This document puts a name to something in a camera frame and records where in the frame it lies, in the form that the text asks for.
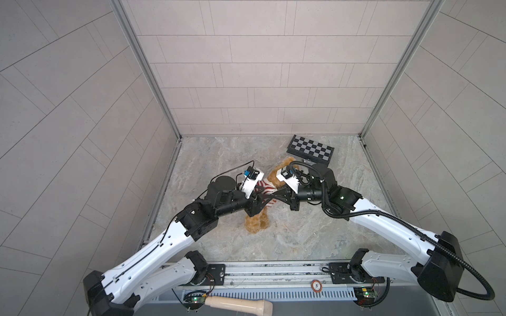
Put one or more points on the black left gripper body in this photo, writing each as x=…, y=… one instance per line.
x=249, y=207

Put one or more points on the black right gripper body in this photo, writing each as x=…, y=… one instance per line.
x=295, y=199

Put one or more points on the red white striped knit sweater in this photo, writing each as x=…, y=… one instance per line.
x=266, y=187

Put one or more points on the brown teddy bear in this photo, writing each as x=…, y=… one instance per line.
x=260, y=222

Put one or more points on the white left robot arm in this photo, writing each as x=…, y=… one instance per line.
x=124, y=289

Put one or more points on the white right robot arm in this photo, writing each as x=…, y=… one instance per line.
x=434, y=261

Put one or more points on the folded black chess board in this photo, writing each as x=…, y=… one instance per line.
x=310, y=150

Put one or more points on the round red sticker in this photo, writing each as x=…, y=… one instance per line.
x=316, y=286

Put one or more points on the left green circuit board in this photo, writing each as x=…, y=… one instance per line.
x=194, y=300

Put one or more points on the green circuit board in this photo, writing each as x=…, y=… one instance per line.
x=365, y=296
x=194, y=300

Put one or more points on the right green circuit board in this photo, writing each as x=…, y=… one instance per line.
x=365, y=296

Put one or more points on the aluminium corner profile right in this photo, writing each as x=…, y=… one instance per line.
x=425, y=23

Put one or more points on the aluminium corner profile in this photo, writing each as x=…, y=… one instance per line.
x=425, y=23
x=124, y=22

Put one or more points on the aluminium corner profile left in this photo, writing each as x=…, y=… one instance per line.
x=124, y=22

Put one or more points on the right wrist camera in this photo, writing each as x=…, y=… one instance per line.
x=289, y=178

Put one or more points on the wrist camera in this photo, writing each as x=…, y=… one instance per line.
x=252, y=177
x=289, y=178

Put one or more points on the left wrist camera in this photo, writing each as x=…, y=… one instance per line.
x=252, y=177

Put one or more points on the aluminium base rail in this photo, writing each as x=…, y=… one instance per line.
x=274, y=281

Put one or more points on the beige wooden handle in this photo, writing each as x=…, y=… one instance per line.
x=255, y=307

